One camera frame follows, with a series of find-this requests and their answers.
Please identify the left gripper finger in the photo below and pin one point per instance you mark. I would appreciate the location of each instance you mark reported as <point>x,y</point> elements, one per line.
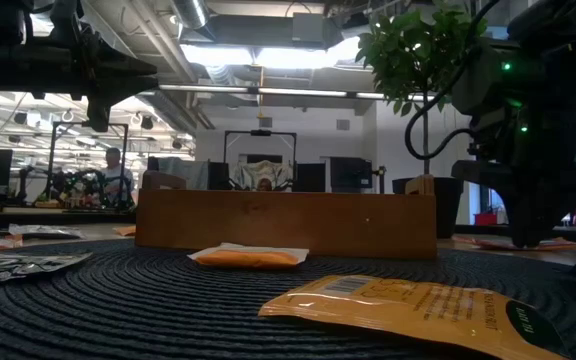
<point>100,107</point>
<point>123,67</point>

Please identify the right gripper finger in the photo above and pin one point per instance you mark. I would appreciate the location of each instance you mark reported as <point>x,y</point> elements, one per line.
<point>555,210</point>
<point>518,200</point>

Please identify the orange peach tea packet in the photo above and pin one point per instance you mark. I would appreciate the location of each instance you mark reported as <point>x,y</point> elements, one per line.
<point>408,310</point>

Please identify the white orange Tazo tea packet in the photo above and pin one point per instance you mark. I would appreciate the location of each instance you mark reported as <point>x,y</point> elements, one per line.
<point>248,258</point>

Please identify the wooden tea box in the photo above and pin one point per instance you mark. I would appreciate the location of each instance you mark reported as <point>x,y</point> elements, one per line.
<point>278,222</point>

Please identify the red box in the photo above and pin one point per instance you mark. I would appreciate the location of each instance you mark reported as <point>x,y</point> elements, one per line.
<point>485,219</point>

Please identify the person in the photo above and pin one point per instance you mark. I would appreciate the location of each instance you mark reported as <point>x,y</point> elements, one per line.
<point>115,172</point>

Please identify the grey fabric partition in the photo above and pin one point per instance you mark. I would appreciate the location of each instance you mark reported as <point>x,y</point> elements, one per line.
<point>183,172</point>

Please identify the green leafy tree plant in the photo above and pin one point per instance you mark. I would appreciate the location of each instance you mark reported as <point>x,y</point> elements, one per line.
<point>408,50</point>

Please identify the grey ceiling unit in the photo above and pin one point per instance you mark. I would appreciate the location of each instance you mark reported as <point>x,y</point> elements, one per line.
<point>308,27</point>

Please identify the round dark woven placemat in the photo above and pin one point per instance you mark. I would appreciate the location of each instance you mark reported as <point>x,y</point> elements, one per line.
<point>143,310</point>

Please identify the black frame robot station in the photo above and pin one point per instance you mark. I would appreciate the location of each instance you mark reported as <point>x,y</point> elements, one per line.
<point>260,133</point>
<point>68,124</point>

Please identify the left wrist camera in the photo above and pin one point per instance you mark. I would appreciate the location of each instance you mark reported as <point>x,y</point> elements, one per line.
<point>65,20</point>

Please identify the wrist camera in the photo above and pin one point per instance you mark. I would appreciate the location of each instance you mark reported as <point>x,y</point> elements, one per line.
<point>65,20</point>
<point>478,80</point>

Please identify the shiny silver ceiling duct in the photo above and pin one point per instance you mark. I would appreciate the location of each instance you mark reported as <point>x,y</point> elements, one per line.
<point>190,12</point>

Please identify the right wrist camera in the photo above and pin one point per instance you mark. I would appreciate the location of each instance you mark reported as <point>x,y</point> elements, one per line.
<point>478,80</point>

